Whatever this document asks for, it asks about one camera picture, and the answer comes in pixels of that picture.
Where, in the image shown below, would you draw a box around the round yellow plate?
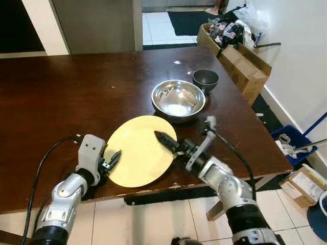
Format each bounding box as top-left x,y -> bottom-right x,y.
104,115 -> 178,188

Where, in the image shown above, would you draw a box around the shiny steel mixing bowl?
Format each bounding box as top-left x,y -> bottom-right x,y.
151,80 -> 206,124

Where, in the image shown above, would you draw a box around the small dark grey bowl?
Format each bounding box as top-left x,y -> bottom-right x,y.
192,69 -> 220,94

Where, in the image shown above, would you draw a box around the dark robot foot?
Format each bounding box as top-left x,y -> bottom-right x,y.
171,236 -> 203,245

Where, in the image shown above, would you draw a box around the blue plastic bucket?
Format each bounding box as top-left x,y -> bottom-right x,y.
307,191 -> 327,241

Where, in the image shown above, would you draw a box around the small labelled cardboard box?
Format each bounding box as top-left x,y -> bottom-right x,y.
278,164 -> 327,209

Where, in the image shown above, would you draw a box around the white mop head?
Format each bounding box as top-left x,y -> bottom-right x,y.
275,140 -> 296,157

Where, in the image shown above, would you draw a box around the long brown cardboard box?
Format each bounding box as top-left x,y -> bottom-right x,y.
197,23 -> 272,106

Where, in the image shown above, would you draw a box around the black door mat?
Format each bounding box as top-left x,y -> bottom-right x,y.
168,11 -> 221,37

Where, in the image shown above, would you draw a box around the pile of dark rubbish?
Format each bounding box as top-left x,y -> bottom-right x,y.
208,19 -> 256,50

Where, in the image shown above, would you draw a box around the person's bare foot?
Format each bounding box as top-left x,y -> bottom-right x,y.
204,6 -> 221,16

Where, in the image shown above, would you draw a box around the white plastic bag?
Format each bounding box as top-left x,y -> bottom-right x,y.
235,2 -> 271,37

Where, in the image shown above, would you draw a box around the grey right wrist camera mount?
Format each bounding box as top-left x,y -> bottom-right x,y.
185,116 -> 218,172

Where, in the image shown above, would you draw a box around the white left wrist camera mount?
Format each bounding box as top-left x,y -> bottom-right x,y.
76,134 -> 107,185

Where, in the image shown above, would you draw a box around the black table frame rail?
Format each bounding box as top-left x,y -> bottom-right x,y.
124,176 -> 267,206

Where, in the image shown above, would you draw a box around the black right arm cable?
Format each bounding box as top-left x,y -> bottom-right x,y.
211,129 -> 257,201

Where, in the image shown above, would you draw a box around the silver metal broom handle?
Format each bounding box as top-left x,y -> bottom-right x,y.
286,138 -> 327,154

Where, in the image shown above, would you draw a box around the blue mop handle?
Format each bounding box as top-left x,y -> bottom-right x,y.
302,112 -> 327,136

